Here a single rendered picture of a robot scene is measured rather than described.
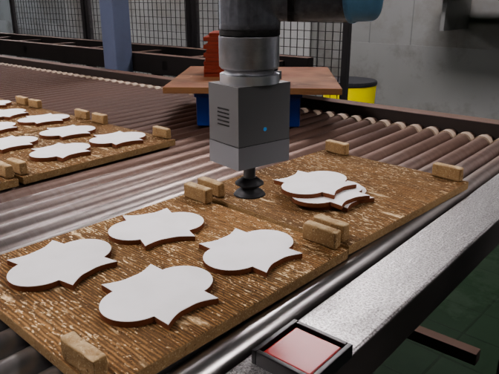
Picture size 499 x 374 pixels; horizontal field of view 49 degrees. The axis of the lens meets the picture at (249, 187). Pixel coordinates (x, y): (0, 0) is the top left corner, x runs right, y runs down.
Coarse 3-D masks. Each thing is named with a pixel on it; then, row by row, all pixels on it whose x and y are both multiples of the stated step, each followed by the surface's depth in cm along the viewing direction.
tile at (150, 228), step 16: (128, 224) 84; (144, 224) 84; (160, 224) 84; (176, 224) 84; (192, 224) 84; (112, 240) 80; (128, 240) 79; (144, 240) 79; (160, 240) 79; (176, 240) 80; (192, 240) 81
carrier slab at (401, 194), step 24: (264, 168) 115; (288, 168) 115; (312, 168) 115; (336, 168) 115; (360, 168) 115; (384, 168) 115; (408, 168) 115; (384, 192) 101; (408, 192) 101; (432, 192) 101; (456, 192) 103; (264, 216) 90; (288, 216) 90; (312, 216) 90; (336, 216) 90; (360, 216) 90; (384, 216) 90; (408, 216) 91; (360, 240) 81
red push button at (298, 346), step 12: (288, 336) 59; (300, 336) 59; (312, 336) 59; (276, 348) 57; (288, 348) 57; (300, 348) 57; (312, 348) 57; (324, 348) 57; (336, 348) 57; (288, 360) 55; (300, 360) 55; (312, 360) 55; (324, 360) 55; (312, 372) 53
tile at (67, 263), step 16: (80, 240) 79; (96, 240) 79; (32, 256) 74; (48, 256) 74; (64, 256) 74; (80, 256) 74; (96, 256) 74; (16, 272) 70; (32, 272) 70; (48, 272) 70; (64, 272) 70; (80, 272) 70; (96, 272) 71; (16, 288) 67; (32, 288) 66; (48, 288) 67
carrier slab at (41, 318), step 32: (96, 224) 86; (224, 224) 86; (256, 224) 86; (0, 256) 76; (128, 256) 76; (160, 256) 76; (192, 256) 76; (320, 256) 76; (0, 288) 67; (64, 288) 67; (96, 288) 67; (224, 288) 67; (256, 288) 67; (288, 288) 69; (32, 320) 61; (64, 320) 61; (96, 320) 61; (192, 320) 61; (224, 320) 61; (128, 352) 55; (160, 352) 55
